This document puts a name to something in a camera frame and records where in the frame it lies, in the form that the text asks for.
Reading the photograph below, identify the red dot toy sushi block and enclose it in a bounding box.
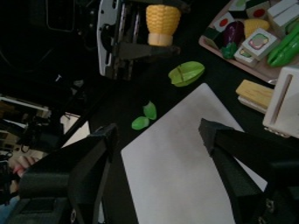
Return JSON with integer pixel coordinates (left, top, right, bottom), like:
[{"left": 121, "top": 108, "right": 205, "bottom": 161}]
[{"left": 212, "top": 11, "right": 236, "bottom": 33}]

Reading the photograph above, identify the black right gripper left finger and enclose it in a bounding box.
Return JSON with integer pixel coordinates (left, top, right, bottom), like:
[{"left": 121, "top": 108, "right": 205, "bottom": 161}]
[{"left": 17, "top": 123, "right": 118, "bottom": 224}]

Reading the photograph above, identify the wooden toy tray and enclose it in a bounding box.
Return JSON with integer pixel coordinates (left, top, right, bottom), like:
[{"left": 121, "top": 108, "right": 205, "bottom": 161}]
[{"left": 197, "top": 0, "right": 299, "bottom": 85}]

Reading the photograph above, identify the purple toy eggplant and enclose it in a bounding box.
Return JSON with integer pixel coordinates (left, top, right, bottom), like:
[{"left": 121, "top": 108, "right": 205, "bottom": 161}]
[{"left": 220, "top": 20, "right": 246, "bottom": 60}]

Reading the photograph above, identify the small toy sushi cube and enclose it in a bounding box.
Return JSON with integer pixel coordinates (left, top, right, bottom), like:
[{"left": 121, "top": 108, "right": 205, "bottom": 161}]
[{"left": 232, "top": 46, "right": 258, "bottom": 68}]

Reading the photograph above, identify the yellow toy corn piece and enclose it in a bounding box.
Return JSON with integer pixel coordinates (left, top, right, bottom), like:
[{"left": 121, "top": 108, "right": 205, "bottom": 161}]
[{"left": 144, "top": 3, "right": 182, "bottom": 47}]

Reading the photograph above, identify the yellow toy corn half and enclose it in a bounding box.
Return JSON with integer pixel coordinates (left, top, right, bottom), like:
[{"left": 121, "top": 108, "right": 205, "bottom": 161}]
[{"left": 242, "top": 18, "right": 270, "bottom": 39}]

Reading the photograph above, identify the large green toy corn husk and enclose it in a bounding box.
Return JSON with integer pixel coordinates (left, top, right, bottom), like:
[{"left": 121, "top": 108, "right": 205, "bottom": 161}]
[{"left": 166, "top": 60, "right": 205, "bottom": 88}]

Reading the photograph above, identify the yellow wooden toy block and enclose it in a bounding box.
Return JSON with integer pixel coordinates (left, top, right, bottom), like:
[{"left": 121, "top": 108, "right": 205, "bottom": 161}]
[{"left": 234, "top": 79, "right": 276, "bottom": 115}]

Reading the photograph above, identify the green topped toy sushi block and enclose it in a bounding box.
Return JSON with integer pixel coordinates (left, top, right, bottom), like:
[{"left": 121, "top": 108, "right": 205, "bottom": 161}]
[{"left": 226, "top": 0, "right": 250, "bottom": 19}]

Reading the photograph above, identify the white paper sheet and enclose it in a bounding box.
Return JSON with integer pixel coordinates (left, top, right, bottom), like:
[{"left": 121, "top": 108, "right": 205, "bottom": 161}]
[{"left": 58, "top": 112, "right": 90, "bottom": 149}]

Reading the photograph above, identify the small green toy leaf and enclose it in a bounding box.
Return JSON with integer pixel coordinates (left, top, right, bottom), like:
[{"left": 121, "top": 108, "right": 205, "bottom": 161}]
[
  {"left": 130, "top": 115, "right": 150, "bottom": 131},
  {"left": 141, "top": 101, "right": 158, "bottom": 121}
]

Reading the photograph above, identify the white toy toaster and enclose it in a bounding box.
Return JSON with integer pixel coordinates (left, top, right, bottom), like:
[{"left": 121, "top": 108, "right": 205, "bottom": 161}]
[{"left": 261, "top": 65, "right": 299, "bottom": 139}]

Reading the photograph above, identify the person's hand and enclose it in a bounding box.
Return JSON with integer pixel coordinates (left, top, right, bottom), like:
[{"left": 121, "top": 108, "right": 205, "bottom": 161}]
[{"left": 10, "top": 155, "right": 39, "bottom": 179}]

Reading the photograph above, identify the large toy sushi cube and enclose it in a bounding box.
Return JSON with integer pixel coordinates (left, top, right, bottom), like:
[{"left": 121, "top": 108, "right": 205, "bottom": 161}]
[{"left": 240, "top": 27, "right": 281, "bottom": 61}]

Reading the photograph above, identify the white toy block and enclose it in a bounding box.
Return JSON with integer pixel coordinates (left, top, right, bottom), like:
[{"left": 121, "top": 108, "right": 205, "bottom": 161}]
[
  {"left": 272, "top": 8, "right": 299, "bottom": 32},
  {"left": 265, "top": 0, "right": 299, "bottom": 19}
]

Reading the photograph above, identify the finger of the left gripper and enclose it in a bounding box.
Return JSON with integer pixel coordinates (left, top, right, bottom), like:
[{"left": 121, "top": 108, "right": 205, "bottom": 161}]
[
  {"left": 117, "top": 41, "right": 182, "bottom": 63},
  {"left": 126, "top": 0, "right": 192, "bottom": 14}
]

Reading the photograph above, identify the red centre toy sushi block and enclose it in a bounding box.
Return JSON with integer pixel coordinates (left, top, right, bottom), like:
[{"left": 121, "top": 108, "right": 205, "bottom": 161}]
[{"left": 245, "top": 0, "right": 272, "bottom": 20}]

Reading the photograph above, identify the green toy pea pod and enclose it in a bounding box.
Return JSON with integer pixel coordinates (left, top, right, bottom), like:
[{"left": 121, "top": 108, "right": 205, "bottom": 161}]
[{"left": 265, "top": 24, "right": 299, "bottom": 68}]

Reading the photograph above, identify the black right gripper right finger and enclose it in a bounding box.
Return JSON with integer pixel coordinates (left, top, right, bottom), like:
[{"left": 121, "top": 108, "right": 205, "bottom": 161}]
[{"left": 197, "top": 117, "right": 299, "bottom": 224}]

